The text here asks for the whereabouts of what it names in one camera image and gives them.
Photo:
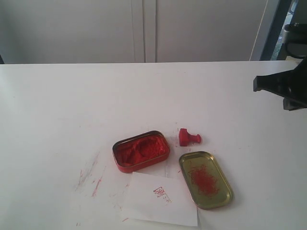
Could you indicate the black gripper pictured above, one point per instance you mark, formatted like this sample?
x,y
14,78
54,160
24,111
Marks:
x,y
285,83

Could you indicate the red stamp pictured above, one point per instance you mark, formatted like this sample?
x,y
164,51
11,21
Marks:
x,y
185,138

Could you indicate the red ink paste tin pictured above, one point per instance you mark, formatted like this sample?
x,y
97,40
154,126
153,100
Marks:
x,y
141,151

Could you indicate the beige box at table edge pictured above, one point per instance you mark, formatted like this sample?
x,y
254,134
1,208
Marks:
x,y
293,59

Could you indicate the gold tin lid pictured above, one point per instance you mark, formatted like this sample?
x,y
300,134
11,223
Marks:
x,y
205,180

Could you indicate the white paper sheet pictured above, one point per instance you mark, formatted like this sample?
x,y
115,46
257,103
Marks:
x,y
159,199

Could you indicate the white cabinet doors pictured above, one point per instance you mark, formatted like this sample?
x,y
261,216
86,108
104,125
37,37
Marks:
x,y
123,31

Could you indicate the gripper-mounted camera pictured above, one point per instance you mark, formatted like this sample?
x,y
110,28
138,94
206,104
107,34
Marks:
x,y
295,33

